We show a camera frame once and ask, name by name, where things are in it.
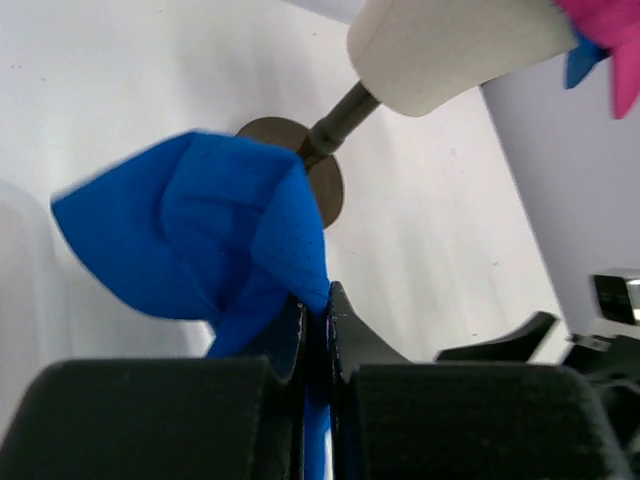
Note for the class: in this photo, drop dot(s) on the dark brown round stand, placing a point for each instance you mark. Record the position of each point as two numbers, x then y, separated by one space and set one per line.
318 144

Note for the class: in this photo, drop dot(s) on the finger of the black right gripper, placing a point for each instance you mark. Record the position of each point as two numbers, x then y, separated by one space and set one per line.
517 346

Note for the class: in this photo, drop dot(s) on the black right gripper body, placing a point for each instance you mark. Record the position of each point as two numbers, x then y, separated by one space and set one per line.
611 365

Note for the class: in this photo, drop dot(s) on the cream mannequin head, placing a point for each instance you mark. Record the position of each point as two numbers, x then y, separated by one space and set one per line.
414 56

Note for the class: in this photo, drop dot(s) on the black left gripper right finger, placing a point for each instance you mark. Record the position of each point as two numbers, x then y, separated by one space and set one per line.
395 419

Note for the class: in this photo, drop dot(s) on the pink cap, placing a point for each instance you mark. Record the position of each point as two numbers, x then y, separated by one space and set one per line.
612 24

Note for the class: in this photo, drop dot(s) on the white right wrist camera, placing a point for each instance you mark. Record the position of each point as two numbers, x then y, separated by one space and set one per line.
606 306

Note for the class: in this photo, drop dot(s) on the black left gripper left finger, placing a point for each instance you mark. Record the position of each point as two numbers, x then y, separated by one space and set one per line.
232 418

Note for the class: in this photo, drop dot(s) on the blue cap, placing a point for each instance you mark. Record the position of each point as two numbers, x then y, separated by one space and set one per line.
213 228
581 60

